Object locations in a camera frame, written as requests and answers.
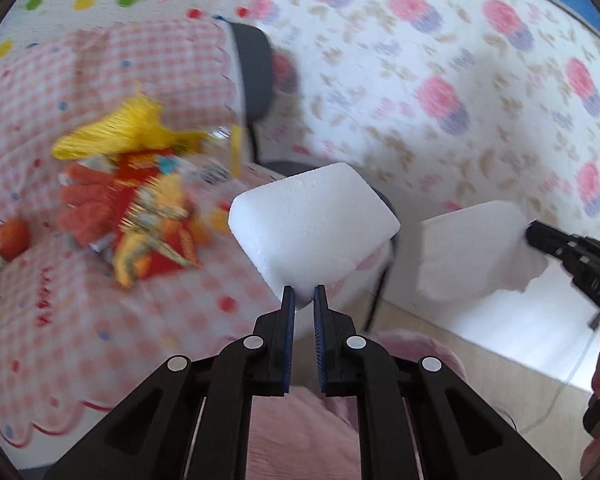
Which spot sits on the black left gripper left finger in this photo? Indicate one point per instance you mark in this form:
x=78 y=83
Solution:
x=190 y=419

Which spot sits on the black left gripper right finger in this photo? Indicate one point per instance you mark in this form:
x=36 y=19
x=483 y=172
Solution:
x=416 y=420

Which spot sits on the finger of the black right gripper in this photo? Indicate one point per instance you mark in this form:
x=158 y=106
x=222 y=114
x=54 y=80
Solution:
x=548 y=240

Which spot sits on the torn white paper sheet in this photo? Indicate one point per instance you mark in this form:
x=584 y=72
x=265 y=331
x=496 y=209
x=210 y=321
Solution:
x=473 y=252

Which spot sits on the white foam block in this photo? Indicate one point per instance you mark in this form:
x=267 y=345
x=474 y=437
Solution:
x=311 y=229

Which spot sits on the orange knitted glove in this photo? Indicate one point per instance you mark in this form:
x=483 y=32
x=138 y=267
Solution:
x=87 y=196

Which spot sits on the pink checkered chair cover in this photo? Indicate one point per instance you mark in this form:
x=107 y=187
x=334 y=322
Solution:
x=73 y=342

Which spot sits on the red snack package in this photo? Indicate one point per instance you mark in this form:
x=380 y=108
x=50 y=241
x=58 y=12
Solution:
x=157 y=228

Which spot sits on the orange fruit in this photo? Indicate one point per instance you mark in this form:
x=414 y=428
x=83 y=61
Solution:
x=14 y=239

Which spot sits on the clear plastic bottle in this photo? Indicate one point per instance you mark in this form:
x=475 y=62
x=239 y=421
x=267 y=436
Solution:
x=224 y=145

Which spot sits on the yellow mesh net bag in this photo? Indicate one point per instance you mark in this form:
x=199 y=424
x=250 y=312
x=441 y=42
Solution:
x=134 y=126

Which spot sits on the grey office chair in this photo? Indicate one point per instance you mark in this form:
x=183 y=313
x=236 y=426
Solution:
x=257 y=90

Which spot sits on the floral wall cloth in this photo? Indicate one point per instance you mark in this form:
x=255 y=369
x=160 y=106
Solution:
x=458 y=101

